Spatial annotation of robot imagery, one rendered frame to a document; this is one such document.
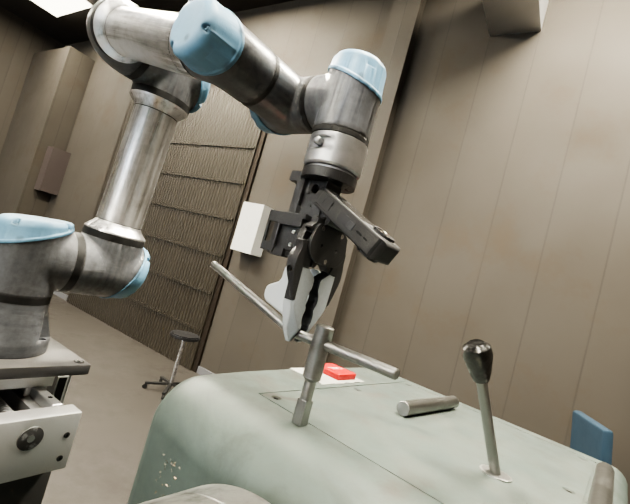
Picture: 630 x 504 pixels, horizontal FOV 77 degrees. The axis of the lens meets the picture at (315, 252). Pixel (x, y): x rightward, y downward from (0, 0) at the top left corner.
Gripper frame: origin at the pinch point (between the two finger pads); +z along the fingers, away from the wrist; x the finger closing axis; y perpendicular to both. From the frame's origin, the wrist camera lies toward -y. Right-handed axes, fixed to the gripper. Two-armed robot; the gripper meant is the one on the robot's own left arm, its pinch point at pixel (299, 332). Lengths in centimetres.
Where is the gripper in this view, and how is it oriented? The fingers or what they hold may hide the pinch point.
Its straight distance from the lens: 49.1
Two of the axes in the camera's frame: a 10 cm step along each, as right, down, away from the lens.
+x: -6.0, -2.2, -7.7
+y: -7.5, -1.7, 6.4
